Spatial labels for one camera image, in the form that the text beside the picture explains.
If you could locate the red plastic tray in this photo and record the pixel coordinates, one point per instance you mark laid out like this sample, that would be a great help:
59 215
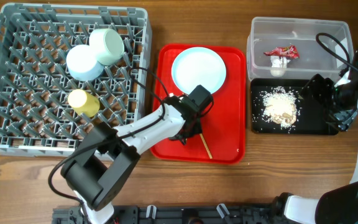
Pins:
224 127

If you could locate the crumpled white tissue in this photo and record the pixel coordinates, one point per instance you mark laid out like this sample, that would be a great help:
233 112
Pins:
279 65

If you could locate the wooden chopstick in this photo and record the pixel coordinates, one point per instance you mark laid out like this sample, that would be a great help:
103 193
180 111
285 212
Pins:
205 146

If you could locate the black food waste tray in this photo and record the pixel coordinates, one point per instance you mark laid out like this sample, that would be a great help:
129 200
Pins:
309 118

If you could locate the pile of rice waste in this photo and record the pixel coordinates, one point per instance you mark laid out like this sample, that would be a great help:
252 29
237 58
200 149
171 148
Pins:
277 106

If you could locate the red snack wrapper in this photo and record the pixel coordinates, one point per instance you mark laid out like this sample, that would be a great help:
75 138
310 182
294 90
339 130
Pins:
289 52

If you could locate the grey plastic dishwasher rack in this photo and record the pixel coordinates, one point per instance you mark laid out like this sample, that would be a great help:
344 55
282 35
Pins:
35 117

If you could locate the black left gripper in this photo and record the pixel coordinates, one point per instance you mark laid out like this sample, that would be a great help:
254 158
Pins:
197 130

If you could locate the light blue round plate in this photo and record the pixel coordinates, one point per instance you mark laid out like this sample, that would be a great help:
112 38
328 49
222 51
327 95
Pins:
198 66

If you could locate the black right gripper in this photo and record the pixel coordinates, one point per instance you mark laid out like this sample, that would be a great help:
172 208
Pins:
343 120

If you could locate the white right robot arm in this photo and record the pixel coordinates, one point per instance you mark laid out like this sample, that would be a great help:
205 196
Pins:
339 205

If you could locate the yellow plastic cup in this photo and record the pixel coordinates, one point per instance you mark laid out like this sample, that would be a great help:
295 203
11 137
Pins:
83 102

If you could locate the light blue bowl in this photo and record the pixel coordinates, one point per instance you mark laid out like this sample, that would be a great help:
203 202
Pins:
82 63

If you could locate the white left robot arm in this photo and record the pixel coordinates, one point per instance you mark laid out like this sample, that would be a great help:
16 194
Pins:
100 166

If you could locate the clear plastic waste bin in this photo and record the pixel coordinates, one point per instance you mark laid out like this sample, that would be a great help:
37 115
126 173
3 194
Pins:
268 33

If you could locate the green bowl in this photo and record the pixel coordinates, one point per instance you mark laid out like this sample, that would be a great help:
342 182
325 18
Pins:
107 46

